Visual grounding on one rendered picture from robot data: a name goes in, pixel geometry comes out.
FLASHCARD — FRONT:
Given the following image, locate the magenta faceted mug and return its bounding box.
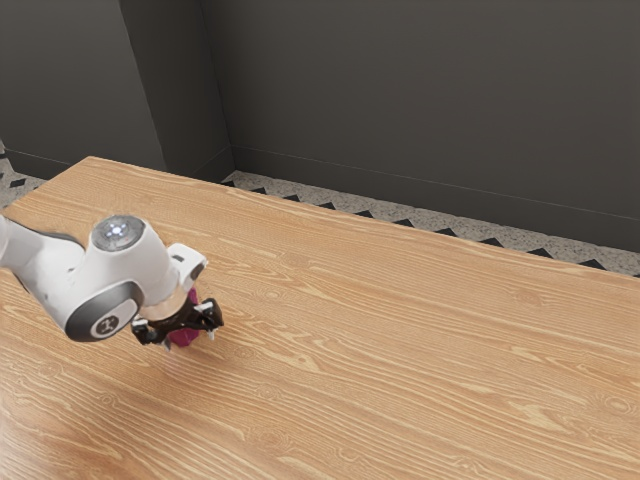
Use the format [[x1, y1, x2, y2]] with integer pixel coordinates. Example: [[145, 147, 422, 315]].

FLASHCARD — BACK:
[[166, 285, 200, 351]]

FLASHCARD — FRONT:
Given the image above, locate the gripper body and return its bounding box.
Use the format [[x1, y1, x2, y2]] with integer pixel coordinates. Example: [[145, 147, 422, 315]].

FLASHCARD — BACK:
[[151, 303, 203, 335]]

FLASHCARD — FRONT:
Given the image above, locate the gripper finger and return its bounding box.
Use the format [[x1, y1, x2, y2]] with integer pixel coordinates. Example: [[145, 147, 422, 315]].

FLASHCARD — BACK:
[[196, 297, 225, 343], [130, 319, 167, 348]]

